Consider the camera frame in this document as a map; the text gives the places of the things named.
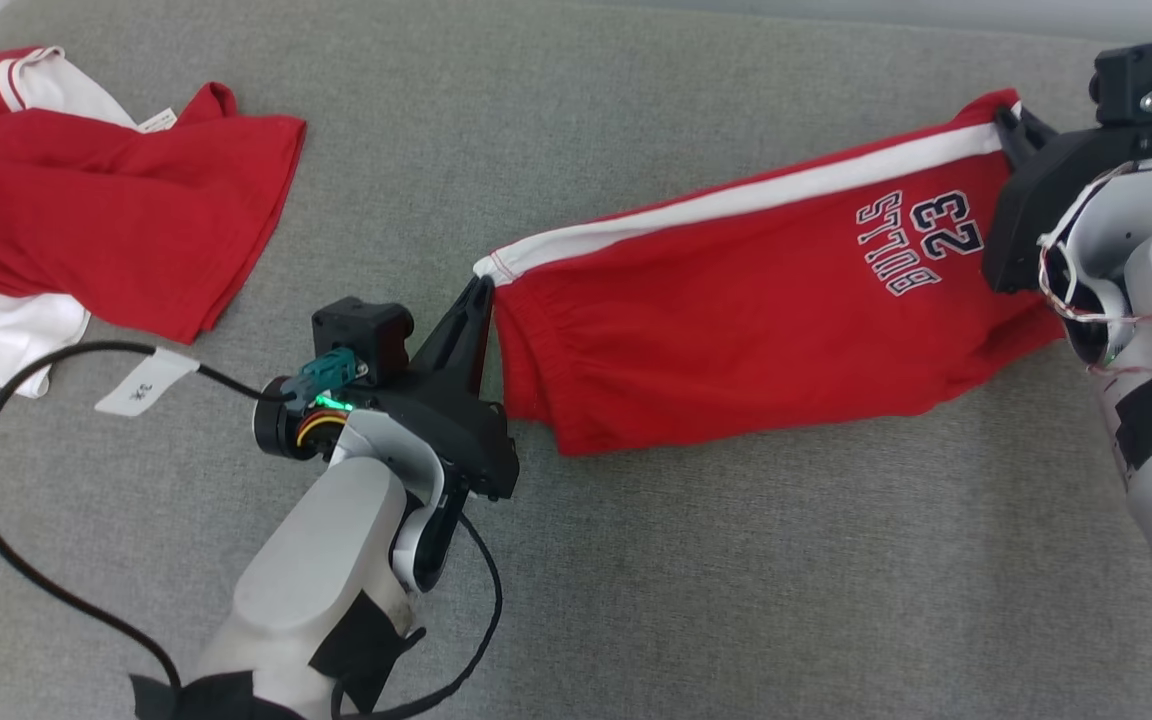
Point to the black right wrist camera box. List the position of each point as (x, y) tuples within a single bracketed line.
[(1131, 80)]

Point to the grey fabric sofa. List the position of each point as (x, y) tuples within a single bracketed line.
[(736, 580)]

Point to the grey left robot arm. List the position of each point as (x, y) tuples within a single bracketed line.
[(326, 560)]

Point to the red Bulls 23 shorts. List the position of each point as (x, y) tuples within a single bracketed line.
[(736, 320)]

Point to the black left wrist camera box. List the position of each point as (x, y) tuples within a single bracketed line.
[(361, 335)]

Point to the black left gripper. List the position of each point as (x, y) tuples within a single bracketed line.
[(456, 430)]

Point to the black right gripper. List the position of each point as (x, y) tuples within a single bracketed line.
[(1046, 190)]

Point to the red and white jersey shirt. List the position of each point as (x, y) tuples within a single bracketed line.
[(86, 200)]

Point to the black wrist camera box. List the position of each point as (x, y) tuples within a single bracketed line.
[(361, 335), (1131, 80)]

